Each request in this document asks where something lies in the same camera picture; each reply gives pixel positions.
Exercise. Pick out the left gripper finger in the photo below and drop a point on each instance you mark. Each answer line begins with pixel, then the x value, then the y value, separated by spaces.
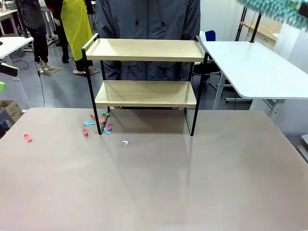
pixel 8 69
pixel 2 87

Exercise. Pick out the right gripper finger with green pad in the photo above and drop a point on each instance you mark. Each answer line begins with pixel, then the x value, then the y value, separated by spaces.
pixel 303 9
pixel 294 2

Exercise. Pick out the teal microfibre duster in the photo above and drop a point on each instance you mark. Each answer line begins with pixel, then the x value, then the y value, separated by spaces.
pixel 264 9

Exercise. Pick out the small white side table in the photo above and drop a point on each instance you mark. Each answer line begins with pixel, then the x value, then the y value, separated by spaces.
pixel 12 45

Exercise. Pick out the brown cardboard box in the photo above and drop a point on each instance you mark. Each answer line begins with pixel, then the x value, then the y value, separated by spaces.
pixel 12 109

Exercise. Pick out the grey floor mat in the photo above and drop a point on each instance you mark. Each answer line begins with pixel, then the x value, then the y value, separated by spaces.
pixel 51 70

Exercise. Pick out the person in dark clothes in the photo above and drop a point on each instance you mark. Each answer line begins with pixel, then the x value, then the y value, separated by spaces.
pixel 36 29

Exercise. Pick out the red paper scrap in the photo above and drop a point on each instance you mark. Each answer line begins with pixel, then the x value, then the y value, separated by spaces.
pixel 103 119
pixel 85 132
pixel 28 138

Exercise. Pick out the large white table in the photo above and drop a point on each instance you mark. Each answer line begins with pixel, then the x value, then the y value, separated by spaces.
pixel 252 67

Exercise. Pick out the person with yellow apron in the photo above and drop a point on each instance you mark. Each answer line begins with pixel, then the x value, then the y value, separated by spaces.
pixel 77 29

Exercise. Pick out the blue office chair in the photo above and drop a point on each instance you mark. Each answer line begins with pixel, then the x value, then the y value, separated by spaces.
pixel 209 36

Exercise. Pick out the teal paper scrap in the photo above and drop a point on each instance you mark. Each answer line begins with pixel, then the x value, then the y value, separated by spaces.
pixel 107 131
pixel 89 123

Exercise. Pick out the green paper scrap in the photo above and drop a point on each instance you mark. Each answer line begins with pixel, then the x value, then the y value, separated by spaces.
pixel 106 113

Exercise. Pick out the pink paper scrap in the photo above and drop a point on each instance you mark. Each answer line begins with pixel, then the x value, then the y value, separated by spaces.
pixel 109 126

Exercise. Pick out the person in grey jacket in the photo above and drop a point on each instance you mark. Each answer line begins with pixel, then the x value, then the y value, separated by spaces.
pixel 146 19

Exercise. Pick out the wooden top black frame desk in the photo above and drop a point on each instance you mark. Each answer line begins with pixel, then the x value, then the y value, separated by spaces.
pixel 262 29

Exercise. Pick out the black frame wooden two-tier shelf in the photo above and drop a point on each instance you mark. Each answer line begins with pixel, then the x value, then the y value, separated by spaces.
pixel 144 49

